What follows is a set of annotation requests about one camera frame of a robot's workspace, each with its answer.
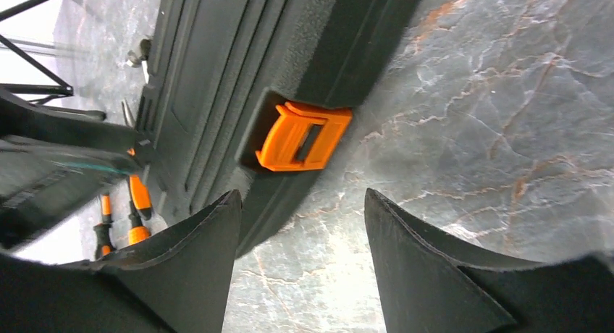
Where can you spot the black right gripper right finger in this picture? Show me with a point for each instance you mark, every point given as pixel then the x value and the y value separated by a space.
pixel 431 281

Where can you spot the black plastic tool case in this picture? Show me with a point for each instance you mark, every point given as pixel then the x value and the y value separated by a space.
pixel 255 95

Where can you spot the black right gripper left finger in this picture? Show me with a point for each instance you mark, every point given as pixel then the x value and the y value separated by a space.
pixel 175 281

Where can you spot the large orange handle screwdriver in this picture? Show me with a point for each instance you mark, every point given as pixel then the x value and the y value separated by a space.
pixel 138 231

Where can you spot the steel claw hammer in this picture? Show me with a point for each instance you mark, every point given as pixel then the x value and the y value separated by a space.
pixel 138 58

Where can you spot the orange handle pliers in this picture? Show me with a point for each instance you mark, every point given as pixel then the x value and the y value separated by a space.
pixel 138 191

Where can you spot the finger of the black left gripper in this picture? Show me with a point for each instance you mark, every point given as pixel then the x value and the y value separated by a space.
pixel 43 184
pixel 20 118

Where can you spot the small orange black screwdriver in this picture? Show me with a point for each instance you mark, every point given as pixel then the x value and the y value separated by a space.
pixel 104 244

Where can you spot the black music stand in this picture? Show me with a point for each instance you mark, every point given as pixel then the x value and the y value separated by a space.
pixel 61 89

